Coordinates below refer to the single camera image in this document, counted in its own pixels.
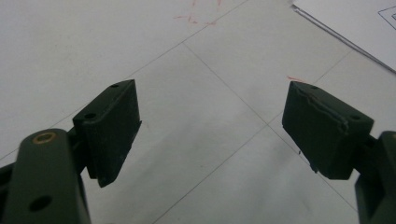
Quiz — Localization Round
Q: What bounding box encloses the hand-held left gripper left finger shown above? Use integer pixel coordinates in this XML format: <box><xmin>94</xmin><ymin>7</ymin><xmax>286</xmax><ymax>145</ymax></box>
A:
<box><xmin>66</xmin><ymin>78</ymin><xmax>143</xmax><ymax>189</ymax></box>

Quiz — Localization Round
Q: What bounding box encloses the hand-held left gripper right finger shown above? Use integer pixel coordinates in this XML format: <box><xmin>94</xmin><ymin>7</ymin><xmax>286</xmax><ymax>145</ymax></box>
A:
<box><xmin>281</xmin><ymin>80</ymin><xmax>381</xmax><ymax>181</ymax></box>

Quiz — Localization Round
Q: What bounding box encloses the white paper sheet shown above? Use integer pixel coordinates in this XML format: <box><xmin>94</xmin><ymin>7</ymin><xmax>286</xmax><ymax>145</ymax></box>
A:
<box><xmin>291</xmin><ymin>0</ymin><xmax>396</xmax><ymax>75</ymax></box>

